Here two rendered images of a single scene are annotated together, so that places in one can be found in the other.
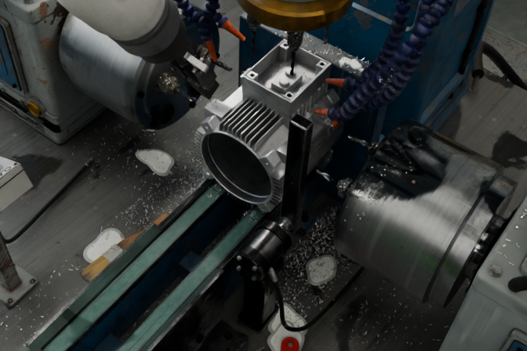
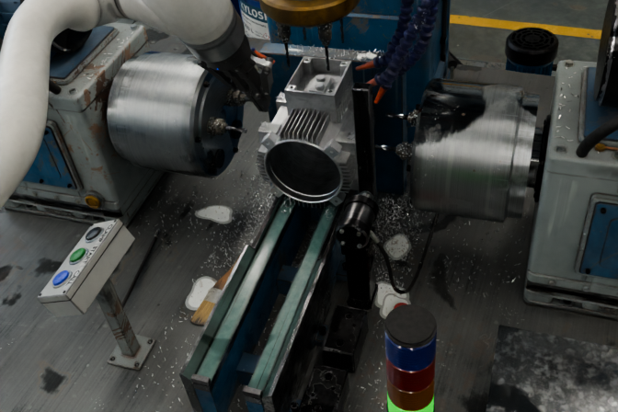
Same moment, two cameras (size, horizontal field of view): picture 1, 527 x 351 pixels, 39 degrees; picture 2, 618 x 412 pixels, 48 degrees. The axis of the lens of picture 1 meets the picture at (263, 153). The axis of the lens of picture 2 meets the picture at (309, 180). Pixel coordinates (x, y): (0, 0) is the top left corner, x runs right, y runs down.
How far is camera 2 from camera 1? 0.32 m
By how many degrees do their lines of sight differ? 11
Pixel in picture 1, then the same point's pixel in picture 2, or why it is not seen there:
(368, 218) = (437, 157)
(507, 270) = (569, 145)
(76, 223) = (167, 284)
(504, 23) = not seen: hidden behind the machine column
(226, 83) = (247, 138)
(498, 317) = (576, 190)
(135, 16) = (218, 9)
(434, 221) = (493, 137)
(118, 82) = (176, 135)
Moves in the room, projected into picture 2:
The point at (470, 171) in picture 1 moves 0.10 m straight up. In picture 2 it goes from (503, 92) to (509, 41)
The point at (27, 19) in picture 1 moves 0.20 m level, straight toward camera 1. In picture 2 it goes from (75, 108) to (123, 154)
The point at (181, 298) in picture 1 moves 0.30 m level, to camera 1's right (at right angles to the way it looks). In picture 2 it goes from (299, 293) to (455, 248)
